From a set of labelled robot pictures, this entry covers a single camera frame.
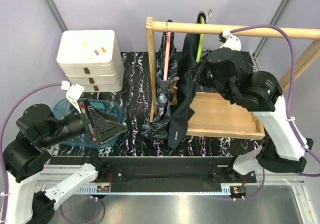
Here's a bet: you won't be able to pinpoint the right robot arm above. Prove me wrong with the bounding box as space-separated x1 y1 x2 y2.
191 48 313 182

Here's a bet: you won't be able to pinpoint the teal plastic bin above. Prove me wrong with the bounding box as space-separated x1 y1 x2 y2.
53 98 127 149

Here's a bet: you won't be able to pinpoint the black marbled mat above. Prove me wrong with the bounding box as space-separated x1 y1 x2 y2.
54 52 268 157

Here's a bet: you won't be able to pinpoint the white drawer unit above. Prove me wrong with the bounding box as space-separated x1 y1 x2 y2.
56 30 124 92

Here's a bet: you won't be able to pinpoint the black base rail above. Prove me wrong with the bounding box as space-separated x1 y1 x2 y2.
49 155 266 193

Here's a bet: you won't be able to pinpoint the pink hanger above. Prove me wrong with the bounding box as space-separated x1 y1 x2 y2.
163 19 172 81

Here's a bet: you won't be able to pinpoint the shorts price tag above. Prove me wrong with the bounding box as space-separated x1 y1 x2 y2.
169 76 180 90

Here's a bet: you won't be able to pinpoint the wooden clothes rack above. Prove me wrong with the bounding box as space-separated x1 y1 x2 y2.
145 16 320 123

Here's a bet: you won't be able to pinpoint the lime green hanger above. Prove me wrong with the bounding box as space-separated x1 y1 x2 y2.
196 9 212 63

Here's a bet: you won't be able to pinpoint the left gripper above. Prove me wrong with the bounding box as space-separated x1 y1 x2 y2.
41 96 129 146

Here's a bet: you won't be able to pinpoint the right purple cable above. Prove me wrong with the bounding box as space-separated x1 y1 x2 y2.
229 25 320 178

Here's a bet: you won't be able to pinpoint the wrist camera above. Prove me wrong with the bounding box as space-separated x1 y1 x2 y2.
218 29 242 51
61 82 85 113

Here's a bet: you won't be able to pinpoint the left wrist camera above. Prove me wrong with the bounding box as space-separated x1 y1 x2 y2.
61 82 85 113

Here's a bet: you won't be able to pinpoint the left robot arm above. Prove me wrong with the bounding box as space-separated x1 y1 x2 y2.
3 100 126 223

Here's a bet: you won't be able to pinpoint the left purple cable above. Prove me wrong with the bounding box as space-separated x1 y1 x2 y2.
0 82 70 224

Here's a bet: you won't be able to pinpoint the wooden tray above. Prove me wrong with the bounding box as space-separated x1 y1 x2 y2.
187 92 265 140

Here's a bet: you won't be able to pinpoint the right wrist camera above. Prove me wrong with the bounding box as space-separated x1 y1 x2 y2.
218 29 242 51

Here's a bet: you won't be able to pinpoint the patterned dark grey shorts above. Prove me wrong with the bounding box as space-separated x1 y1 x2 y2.
142 32 178 140

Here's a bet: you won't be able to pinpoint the purple cable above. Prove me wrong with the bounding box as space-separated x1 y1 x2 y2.
0 82 70 224
229 25 320 178

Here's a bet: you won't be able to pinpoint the dark navy shorts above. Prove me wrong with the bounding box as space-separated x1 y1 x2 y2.
167 34 200 149

